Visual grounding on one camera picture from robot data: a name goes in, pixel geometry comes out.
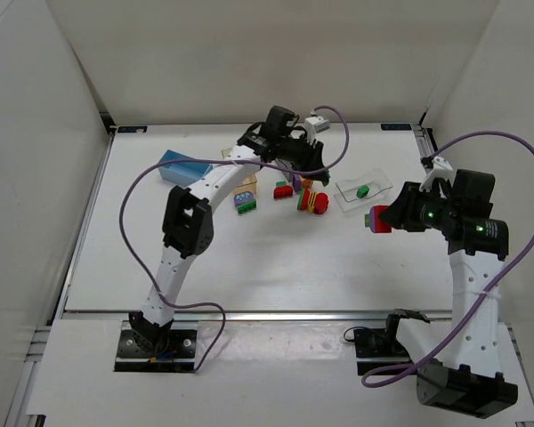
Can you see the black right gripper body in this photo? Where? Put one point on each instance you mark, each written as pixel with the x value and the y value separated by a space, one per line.
pixel 408 207

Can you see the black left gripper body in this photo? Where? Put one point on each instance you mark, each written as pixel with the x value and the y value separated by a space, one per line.
pixel 310 157

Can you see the red arched lego brick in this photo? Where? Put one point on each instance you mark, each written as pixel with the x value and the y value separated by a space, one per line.
pixel 283 192

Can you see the small green lego brick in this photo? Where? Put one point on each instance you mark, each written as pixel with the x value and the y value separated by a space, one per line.
pixel 362 191

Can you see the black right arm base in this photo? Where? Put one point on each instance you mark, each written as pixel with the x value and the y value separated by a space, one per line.
pixel 377 346

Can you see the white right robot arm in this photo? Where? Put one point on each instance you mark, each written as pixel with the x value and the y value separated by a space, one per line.
pixel 462 374

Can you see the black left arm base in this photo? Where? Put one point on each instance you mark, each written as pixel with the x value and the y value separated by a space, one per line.
pixel 175 353

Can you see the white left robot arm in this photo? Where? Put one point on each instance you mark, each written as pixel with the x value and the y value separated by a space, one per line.
pixel 188 228

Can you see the purple orange lego piece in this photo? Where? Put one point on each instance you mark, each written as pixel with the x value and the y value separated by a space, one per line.
pixel 299 183

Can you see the red yellow green lego stack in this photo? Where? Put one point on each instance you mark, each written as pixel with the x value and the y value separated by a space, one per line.
pixel 313 202

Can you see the clear transparent container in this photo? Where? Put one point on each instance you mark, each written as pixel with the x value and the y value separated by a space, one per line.
pixel 379 185

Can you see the green lego plate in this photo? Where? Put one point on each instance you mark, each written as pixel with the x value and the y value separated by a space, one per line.
pixel 247 206

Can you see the purple lego piece with flower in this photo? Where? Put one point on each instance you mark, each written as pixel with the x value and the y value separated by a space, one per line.
pixel 243 197

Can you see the blue rectangular container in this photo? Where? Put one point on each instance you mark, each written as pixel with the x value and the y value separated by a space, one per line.
pixel 178 169

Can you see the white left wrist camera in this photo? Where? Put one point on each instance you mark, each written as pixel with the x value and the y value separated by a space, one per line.
pixel 316 124

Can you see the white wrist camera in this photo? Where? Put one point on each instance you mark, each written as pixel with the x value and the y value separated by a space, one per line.
pixel 316 124
pixel 435 168

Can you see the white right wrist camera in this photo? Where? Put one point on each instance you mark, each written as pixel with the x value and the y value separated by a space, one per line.
pixel 435 168

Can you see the right aluminium frame rail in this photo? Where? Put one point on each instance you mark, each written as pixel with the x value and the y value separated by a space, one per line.
pixel 426 143

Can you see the aluminium table edge rail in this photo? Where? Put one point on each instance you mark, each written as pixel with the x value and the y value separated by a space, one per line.
pixel 244 316

